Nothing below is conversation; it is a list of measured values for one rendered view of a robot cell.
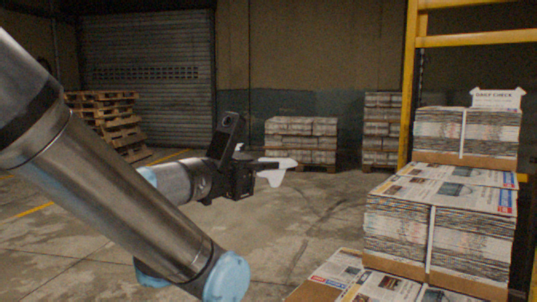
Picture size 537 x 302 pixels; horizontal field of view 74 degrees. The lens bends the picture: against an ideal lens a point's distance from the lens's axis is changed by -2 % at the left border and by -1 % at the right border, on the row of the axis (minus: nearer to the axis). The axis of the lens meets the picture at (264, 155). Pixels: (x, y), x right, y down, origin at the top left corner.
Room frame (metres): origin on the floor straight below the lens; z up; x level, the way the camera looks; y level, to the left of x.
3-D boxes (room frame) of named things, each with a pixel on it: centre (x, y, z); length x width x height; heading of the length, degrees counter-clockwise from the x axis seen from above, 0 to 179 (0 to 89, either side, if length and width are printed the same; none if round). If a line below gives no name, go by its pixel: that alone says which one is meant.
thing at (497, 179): (1.27, -0.70, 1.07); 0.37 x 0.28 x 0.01; 57
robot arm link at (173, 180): (0.55, 0.18, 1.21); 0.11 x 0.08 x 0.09; 141
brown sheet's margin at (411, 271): (1.04, -0.53, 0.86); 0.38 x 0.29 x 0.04; 56
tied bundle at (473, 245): (1.04, -0.53, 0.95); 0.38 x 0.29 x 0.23; 56
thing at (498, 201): (1.04, -0.54, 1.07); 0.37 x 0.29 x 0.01; 56
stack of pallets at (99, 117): (6.79, 3.09, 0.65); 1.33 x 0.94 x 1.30; 171
